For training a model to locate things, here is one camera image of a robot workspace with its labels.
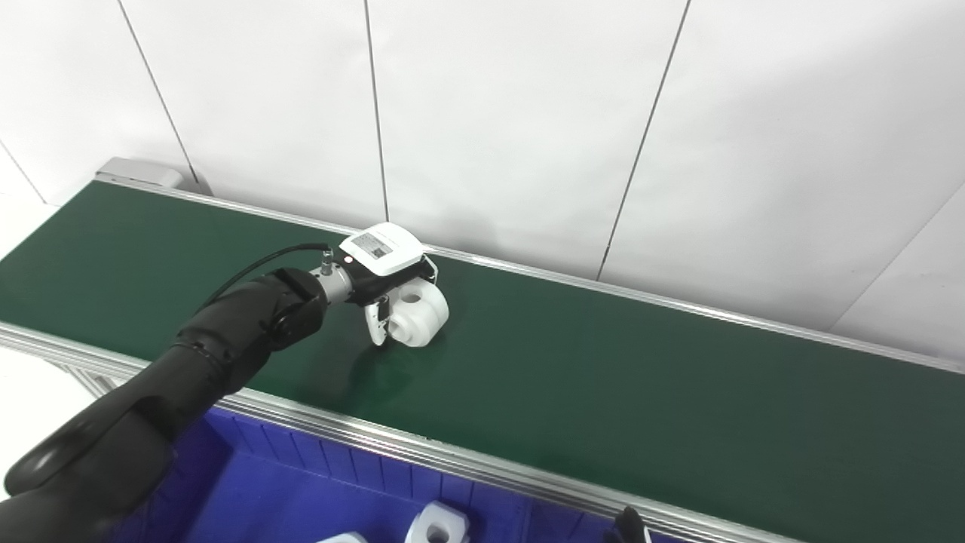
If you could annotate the green conveyor belt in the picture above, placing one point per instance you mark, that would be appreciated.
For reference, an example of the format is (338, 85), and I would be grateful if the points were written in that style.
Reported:
(603, 377)

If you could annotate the white round plastic part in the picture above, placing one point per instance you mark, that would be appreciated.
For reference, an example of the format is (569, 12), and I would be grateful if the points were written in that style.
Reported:
(418, 317)

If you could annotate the blue plastic bin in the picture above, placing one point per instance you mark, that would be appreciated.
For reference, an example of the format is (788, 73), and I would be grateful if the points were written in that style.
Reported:
(573, 528)
(301, 490)

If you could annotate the white hexagonal part with hole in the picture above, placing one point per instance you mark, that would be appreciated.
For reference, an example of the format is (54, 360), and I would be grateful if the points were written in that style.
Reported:
(437, 524)

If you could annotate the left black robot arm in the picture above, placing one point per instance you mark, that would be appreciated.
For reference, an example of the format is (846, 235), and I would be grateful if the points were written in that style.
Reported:
(188, 362)

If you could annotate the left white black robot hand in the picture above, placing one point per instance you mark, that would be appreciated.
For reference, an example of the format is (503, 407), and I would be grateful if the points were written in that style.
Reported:
(381, 253)

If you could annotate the white rounded plastic part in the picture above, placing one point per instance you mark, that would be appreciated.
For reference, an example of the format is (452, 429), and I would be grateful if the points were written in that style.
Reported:
(343, 538)

